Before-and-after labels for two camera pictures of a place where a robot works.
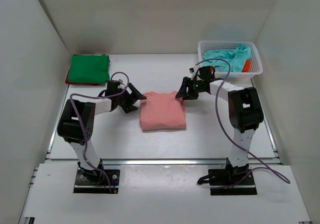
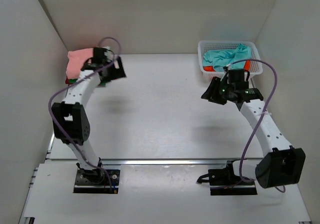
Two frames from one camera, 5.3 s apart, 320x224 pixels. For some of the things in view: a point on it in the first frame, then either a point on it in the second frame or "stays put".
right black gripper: (191, 89) to (216, 92)
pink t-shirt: (162, 111) to (76, 59)
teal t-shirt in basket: (236, 57) stays put
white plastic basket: (256, 67) stays put
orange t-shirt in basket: (246, 66) stays put
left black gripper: (127, 98) to (117, 69)
